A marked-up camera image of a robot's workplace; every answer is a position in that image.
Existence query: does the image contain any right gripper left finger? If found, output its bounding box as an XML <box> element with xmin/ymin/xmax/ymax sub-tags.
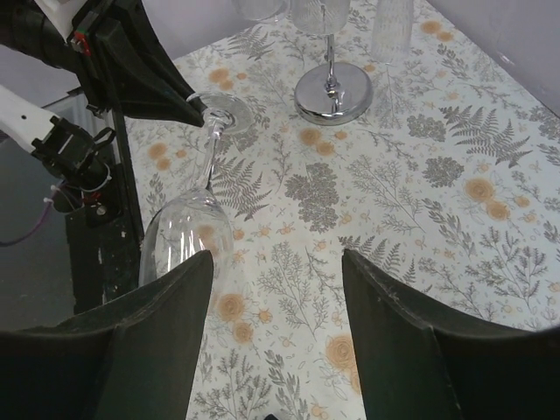
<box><xmin>1</xmin><ymin>251</ymin><xmax>214</xmax><ymax>419</ymax></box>

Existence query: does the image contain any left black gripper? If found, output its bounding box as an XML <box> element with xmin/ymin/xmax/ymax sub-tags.
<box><xmin>30</xmin><ymin>0</ymin><xmax>207</xmax><ymax>129</ymax></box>

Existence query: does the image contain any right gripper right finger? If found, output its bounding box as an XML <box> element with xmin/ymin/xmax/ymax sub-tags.
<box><xmin>342</xmin><ymin>250</ymin><xmax>559</xmax><ymax>419</ymax></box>

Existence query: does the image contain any patterned tumbler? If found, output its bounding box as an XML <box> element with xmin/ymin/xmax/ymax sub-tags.
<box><xmin>290</xmin><ymin>0</ymin><xmax>351</xmax><ymax>35</ymax></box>

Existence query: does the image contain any ribbed flute glass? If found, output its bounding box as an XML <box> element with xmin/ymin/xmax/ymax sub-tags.
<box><xmin>371</xmin><ymin>0</ymin><xmax>414</xmax><ymax>64</ymax></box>

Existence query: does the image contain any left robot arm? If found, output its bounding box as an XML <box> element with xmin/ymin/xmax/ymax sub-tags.
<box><xmin>1</xmin><ymin>1</ymin><xmax>206</xmax><ymax>192</ymax></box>

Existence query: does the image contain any chrome wine glass rack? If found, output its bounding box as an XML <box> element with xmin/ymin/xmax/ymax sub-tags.
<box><xmin>294</xmin><ymin>34</ymin><xmax>373</xmax><ymax>126</ymax></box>

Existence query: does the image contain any floral tablecloth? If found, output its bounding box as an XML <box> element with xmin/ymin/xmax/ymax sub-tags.
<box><xmin>124</xmin><ymin>0</ymin><xmax>560</xmax><ymax>420</ymax></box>

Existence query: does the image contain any black table front rail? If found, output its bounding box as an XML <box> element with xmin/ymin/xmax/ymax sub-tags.
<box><xmin>66</xmin><ymin>111</ymin><xmax>144</xmax><ymax>314</ymax></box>

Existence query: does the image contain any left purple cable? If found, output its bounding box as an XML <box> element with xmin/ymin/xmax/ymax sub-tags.
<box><xmin>0</xmin><ymin>200</ymin><xmax>58</xmax><ymax>249</ymax></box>

